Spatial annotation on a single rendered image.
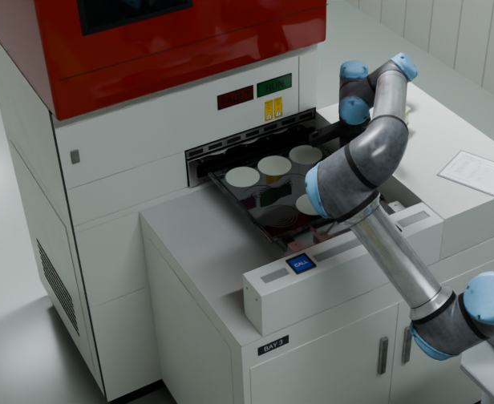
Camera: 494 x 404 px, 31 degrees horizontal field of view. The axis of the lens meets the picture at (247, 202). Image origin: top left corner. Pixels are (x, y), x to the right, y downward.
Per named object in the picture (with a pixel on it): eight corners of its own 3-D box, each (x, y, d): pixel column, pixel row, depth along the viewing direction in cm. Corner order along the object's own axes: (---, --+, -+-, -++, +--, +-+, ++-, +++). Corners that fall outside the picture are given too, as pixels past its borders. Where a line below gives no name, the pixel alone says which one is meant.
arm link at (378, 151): (388, 129, 185) (397, 39, 226) (346, 157, 190) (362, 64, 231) (422, 168, 189) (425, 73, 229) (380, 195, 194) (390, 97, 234)
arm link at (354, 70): (339, 73, 234) (339, 57, 241) (338, 109, 241) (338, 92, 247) (370, 74, 233) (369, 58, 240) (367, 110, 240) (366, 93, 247)
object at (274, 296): (243, 314, 229) (241, 273, 220) (418, 241, 249) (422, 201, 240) (261, 337, 222) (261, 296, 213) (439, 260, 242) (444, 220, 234)
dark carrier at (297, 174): (212, 174, 264) (212, 172, 264) (312, 139, 277) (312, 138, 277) (272, 238, 240) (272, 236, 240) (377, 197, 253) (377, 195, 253)
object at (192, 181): (188, 185, 268) (185, 159, 262) (313, 141, 284) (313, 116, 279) (190, 188, 267) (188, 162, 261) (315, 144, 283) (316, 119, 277)
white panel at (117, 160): (71, 228, 258) (48, 110, 234) (311, 144, 288) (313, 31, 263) (75, 234, 256) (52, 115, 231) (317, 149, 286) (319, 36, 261)
